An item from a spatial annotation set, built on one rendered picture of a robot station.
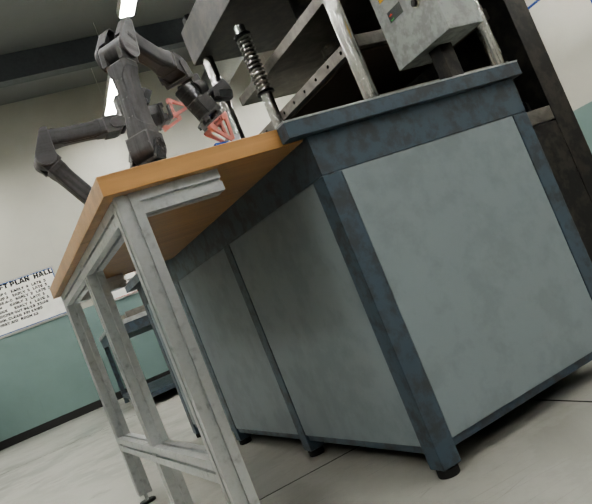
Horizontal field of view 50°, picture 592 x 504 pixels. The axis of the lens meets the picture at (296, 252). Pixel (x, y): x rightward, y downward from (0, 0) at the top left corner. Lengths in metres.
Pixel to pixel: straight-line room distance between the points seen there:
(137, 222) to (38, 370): 7.82
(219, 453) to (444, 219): 0.70
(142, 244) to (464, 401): 0.74
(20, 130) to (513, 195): 8.51
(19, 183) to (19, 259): 1.04
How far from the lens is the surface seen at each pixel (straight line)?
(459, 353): 1.43
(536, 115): 2.83
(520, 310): 1.56
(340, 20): 2.51
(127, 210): 1.22
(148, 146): 1.55
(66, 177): 2.13
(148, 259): 1.21
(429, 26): 2.32
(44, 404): 9.01
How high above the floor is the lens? 0.48
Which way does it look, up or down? 3 degrees up
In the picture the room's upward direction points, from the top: 22 degrees counter-clockwise
